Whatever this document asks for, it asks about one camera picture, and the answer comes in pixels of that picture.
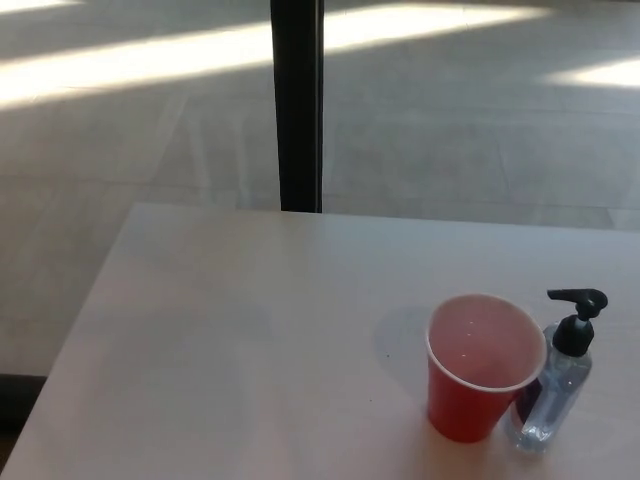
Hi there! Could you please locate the red plastic cup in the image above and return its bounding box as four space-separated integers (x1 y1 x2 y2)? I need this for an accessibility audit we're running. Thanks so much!
424 294 549 444

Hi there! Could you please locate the black vertical post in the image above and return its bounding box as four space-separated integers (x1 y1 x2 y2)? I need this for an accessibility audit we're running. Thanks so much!
269 0 327 215

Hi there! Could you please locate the clear pump soap bottle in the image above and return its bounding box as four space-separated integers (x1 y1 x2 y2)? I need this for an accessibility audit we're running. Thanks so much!
508 288 610 454

